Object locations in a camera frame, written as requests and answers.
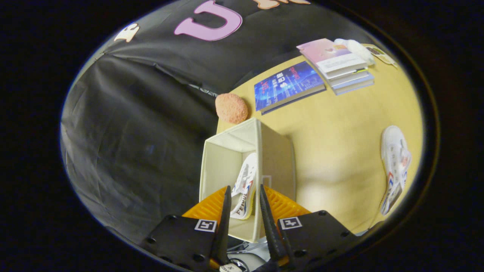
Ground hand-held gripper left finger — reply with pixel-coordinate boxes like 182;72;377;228
142;185;232;270

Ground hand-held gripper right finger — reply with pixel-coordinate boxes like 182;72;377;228
259;184;358;270

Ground white canvas shoe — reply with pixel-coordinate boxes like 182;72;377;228
230;152;258;220
379;125;412;216

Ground beige fabric storage box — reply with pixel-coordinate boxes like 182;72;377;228
199;117;296;243

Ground pink textured ball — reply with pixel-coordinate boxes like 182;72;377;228
215;93;249;125

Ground black backdrop cloth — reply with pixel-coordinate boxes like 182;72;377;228
60;0;379;246

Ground pale blue cover book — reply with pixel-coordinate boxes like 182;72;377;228
333;74;375;96

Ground white cover book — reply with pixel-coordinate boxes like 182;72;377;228
329;68;373;89

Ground pink cover book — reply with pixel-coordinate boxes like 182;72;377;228
296;38;368;80

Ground white plush lump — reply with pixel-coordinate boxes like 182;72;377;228
334;38;375;66

